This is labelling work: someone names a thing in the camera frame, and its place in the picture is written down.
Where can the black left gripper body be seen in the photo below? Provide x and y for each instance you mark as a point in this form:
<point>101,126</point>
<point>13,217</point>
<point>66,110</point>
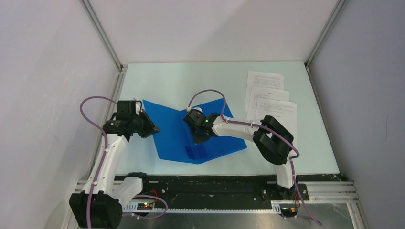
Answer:
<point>135,119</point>

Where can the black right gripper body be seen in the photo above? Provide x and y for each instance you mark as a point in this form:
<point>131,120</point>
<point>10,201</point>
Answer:
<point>197,128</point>

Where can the blue plastic folder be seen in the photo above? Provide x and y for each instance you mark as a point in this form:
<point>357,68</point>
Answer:
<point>174,141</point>

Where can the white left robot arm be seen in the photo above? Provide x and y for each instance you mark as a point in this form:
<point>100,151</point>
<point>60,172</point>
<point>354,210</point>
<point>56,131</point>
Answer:
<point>98,204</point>

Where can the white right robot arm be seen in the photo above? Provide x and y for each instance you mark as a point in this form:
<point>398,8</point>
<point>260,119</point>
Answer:
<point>272,139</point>

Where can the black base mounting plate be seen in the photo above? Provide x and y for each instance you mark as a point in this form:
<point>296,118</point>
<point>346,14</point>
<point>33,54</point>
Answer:
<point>219,192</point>

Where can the top white paper sheet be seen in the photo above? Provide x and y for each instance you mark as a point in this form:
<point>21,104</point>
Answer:
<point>266,80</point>

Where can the left controller board with leds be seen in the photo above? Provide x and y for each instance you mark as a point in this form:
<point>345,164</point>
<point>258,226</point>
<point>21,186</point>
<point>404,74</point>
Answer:
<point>145,206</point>

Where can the controller board with leds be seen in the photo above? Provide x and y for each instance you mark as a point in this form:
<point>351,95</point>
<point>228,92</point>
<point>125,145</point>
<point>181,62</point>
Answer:
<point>145,206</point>
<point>289,212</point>

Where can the bottom white paper sheet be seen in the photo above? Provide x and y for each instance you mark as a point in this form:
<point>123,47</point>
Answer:
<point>284,112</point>

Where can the right controller board with leds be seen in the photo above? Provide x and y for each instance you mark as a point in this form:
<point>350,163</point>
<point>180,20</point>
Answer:
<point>289,212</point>

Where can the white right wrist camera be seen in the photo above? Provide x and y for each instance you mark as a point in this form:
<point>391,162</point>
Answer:
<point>194,108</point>

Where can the left aluminium frame post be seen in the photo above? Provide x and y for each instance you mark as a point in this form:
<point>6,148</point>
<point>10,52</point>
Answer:
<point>92,15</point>

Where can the aluminium frame post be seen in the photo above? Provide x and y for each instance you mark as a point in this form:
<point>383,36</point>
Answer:
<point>92,15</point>
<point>331,21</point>

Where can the grey slotted cable duct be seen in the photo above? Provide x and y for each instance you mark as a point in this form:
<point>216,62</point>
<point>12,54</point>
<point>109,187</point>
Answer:
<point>131,208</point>

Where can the right aluminium frame post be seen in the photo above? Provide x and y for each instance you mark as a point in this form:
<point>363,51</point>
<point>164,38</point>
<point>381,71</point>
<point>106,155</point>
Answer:
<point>331,21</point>

